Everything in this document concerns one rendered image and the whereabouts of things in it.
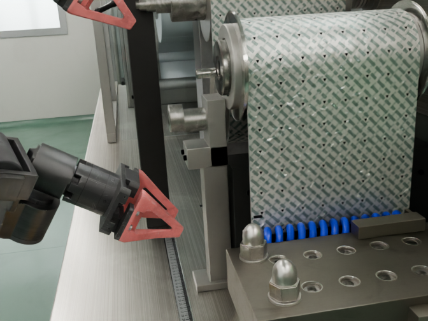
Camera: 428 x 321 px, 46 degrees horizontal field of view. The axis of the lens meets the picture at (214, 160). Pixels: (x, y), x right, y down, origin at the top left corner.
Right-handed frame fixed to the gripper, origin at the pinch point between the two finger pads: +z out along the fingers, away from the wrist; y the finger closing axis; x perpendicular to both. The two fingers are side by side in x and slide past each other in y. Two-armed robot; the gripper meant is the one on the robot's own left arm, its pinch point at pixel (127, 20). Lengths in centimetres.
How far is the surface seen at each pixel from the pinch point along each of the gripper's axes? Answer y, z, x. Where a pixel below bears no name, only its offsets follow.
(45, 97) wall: -550, -15, -134
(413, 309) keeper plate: 28.2, 39.3, -6.5
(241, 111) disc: 6.1, 18.1, -0.8
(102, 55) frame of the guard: -94, 2, -14
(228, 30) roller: 4.6, 10.9, 6.7
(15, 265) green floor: -193, 28, -145
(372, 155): 7.9, 36.7, 5.0
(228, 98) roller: 2.8, 16.6, -0.4
